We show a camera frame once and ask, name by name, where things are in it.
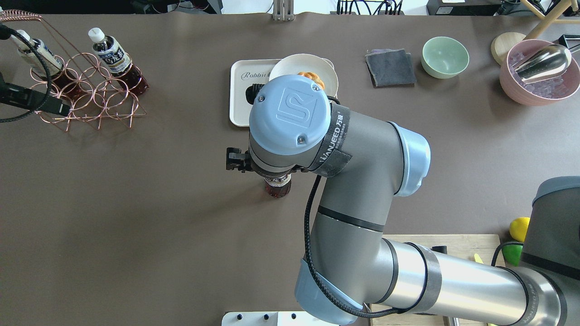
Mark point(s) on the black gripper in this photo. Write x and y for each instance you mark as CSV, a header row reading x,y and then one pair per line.
x,y
236,161

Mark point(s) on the tea bottle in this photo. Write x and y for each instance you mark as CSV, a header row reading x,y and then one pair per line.
x,y
278,187
118,62

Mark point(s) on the pink bowl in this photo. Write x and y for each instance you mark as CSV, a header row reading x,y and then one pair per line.
x,y
568,86

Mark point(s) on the green lime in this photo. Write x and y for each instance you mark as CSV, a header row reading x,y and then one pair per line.
x,y
512,253

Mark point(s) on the grey folded cloth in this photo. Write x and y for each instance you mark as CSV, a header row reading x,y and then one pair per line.
x,y
389,67

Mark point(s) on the tea bottle rack front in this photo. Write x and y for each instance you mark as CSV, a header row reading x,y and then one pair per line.
x,y
47,65

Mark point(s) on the wooden cutting board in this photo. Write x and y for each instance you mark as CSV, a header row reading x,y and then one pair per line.
x,y
460,246

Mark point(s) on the yellow plastic knife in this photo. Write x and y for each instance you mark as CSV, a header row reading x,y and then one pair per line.
x,y
477,258

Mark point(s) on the wooden mug tree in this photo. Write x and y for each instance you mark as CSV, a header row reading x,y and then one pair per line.
x,y
501,45

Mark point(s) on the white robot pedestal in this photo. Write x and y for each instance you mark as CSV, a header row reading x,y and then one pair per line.
x,y
272,318

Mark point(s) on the white plate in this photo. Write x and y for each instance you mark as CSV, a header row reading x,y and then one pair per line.
x,y
303,62

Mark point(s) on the copper wire bottle rack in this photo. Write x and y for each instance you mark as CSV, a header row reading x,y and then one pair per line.
x,y
103,97

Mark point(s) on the mint green bowl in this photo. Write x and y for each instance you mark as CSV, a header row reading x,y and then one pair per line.
x,y
444,57

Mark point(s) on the braided ring bread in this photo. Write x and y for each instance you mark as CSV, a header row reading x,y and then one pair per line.
x,y
314,77

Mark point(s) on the yellow lemon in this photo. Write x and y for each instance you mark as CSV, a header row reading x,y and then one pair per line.
x,y
518,228

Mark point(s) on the white serving tray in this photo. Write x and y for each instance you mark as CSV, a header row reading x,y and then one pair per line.
x,y
243,75

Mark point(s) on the clear ice cubes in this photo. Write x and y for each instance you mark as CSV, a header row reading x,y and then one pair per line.
x,y
544,88

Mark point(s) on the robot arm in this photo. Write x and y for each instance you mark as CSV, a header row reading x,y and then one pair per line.
x,y
348,269

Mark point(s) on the tea bottle in rack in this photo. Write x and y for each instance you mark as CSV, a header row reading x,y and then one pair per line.
x,y
118,62

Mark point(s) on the steel ice scoop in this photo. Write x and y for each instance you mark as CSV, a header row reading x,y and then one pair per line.
x,y
549,62

